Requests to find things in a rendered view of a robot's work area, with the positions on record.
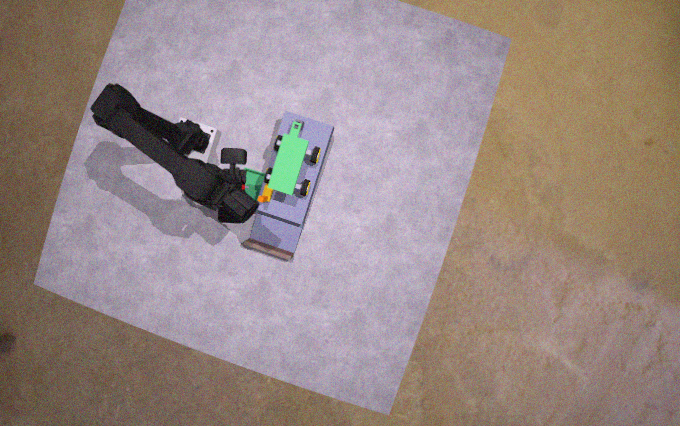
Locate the green tray floor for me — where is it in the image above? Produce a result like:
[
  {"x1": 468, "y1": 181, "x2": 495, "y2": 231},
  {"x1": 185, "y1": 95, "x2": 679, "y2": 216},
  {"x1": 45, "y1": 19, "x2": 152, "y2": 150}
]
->
[{"x1": 245, "y1": 169, "x2": 265, "y2": 201}]

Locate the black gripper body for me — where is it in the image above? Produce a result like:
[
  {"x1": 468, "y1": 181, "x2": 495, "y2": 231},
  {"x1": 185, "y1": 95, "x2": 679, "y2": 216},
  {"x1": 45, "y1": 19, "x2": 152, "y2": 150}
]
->
[{"x1": 218, "y1": 148, "x2": 247, "y2": 224}]

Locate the small green trolley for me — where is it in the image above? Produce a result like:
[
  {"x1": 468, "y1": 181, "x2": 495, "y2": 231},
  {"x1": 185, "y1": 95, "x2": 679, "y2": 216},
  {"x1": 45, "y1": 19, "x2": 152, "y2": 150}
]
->
[{"x1": 264, "y1": 121, "x2": 321, "y2": 196}]

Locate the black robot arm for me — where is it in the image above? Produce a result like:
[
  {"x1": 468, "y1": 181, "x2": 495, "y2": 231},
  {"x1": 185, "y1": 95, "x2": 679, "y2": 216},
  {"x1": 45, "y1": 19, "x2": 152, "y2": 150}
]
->
[{"x1": 90, "y1": 83, "x2": 260, "y2": 223}]

